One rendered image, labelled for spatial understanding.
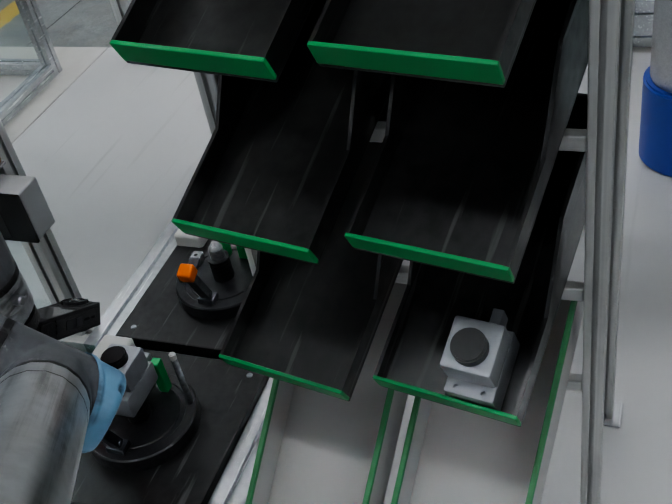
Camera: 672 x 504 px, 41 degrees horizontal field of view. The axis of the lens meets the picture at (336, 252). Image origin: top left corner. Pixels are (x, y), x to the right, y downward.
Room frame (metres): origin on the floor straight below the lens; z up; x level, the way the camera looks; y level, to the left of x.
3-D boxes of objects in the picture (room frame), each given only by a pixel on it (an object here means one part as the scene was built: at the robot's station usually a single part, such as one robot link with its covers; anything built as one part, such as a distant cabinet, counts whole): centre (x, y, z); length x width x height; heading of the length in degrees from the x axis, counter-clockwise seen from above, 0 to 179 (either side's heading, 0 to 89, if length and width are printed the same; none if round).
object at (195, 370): (0.76, 0.27, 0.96); 0.24 x 0.24 x 0.02; 64
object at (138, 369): (0.77, 0.27, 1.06); 0.08 x 0.04 x 0.07; 154
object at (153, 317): (0.99, 0.16, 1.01); 0.24 x 0.24 x 0.13; 64
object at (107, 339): (0.89, 0.32, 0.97); 0.05 x 0.05 x 0.04; 64
